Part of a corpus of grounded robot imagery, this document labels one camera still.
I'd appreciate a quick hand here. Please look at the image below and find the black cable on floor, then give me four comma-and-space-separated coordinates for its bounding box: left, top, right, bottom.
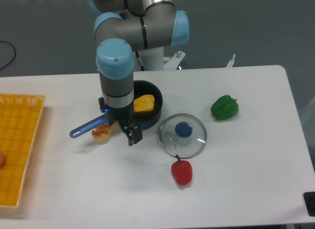
0, 40, 17, 71

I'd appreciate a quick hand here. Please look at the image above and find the toy shrimp piece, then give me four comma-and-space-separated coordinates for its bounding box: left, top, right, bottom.
92, 123, 116, 143

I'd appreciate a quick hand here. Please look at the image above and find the red bell pepper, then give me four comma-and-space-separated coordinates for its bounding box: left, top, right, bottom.
171, 155, 193, 186

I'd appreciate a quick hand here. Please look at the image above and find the dark pot with blue handle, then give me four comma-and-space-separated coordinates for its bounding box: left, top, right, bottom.
69, 80, 163, 145

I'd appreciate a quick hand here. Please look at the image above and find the yellow woven basket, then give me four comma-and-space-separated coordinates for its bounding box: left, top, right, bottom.
0, 93, 45, 208

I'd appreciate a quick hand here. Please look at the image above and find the glass pot lid blue knob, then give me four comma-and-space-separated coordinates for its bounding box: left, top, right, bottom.
159, 114, 207, 159

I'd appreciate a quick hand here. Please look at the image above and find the green bell pepper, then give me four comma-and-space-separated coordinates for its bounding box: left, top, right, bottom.
211, 95, 239, 121

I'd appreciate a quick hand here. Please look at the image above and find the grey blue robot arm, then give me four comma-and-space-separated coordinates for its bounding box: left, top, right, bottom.
88, 0, 190, 145

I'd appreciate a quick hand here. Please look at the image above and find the black table corner socket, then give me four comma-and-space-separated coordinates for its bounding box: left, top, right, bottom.
303, 192, 315, 217

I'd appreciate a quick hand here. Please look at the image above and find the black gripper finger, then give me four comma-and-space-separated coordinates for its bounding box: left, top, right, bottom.
124, 123, 143, 146
118, 120, 130, 135

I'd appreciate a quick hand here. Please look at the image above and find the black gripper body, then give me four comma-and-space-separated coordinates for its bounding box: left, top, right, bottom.
98, 97, 134, 124

